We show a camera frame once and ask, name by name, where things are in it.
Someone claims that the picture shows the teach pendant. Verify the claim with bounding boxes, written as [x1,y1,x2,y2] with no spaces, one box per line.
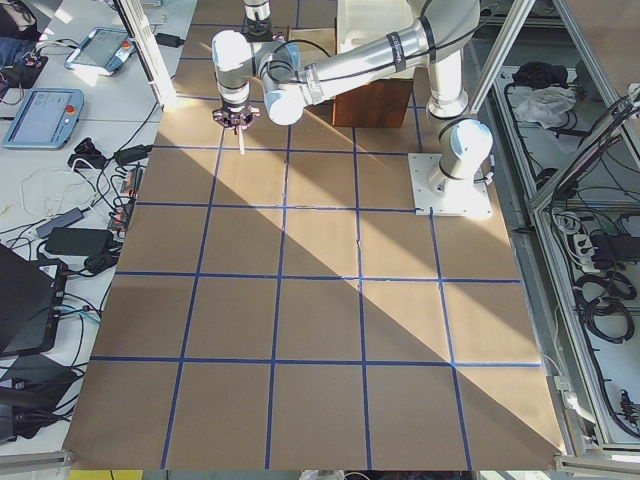
[2,88,84,150]
[64,27,135,76]

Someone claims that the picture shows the black laptop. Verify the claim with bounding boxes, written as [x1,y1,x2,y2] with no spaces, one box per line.
[1,246,68,357]

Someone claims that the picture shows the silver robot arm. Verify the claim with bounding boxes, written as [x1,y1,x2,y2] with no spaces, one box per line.
[211,1,493,218]
[243,0,285,43]

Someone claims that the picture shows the lower teach pendant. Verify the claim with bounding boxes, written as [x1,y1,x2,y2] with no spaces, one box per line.
[2,88,84,150]

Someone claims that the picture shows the black power adapter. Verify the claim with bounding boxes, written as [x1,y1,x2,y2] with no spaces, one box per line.
[44,228,114,256]

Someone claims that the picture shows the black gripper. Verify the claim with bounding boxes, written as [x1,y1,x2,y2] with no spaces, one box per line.
[212,104,260,128]
[244,22,285,42]

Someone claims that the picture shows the brown wooden drawer cabinet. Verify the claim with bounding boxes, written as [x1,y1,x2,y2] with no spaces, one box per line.
[332,79,414,128]

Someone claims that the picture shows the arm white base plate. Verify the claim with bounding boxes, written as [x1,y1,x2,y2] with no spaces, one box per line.
[408,153,493,219]

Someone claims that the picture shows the white plastic bin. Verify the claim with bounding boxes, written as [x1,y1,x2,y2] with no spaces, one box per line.
[336,0,414,53]

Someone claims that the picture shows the upper teach pendant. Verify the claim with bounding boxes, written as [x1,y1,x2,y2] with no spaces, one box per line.
[64,27,135,76]

